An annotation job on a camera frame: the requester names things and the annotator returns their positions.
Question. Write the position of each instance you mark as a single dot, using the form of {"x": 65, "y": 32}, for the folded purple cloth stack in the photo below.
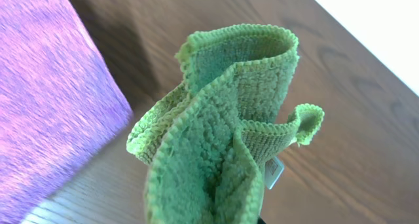
{"x": 59, "y": 102}

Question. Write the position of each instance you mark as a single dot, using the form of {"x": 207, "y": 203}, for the light green microfibre cloth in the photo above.
{"x": 207, "y": 142}

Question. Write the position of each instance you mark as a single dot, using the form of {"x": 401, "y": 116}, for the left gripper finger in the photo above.
{"x": 261, "y": 221}

